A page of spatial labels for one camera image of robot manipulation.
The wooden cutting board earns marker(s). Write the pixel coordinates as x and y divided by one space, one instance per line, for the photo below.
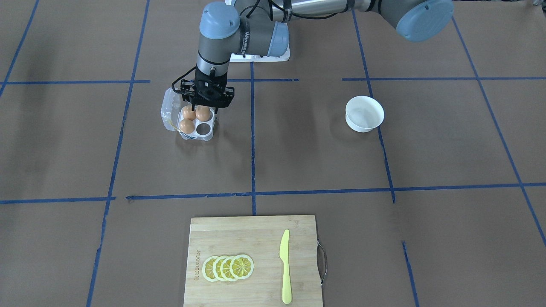
253 261

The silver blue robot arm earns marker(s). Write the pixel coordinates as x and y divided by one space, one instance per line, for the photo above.
260 27

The white ceramic bowl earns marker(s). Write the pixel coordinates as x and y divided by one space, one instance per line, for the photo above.
363 114

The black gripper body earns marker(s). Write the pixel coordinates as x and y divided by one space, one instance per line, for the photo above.
186 90

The lemon slice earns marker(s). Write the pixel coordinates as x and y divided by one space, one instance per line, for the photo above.
242 266
225 269
208 269
216 268

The brown egg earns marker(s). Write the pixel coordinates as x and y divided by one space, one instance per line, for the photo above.
203 113
188 113
187 126

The clear plastic egg box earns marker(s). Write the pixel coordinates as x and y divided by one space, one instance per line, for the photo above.
171 114

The yellow plastic knife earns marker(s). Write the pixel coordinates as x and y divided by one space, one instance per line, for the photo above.
286 279

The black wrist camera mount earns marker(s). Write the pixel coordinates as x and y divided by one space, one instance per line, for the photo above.
209 99

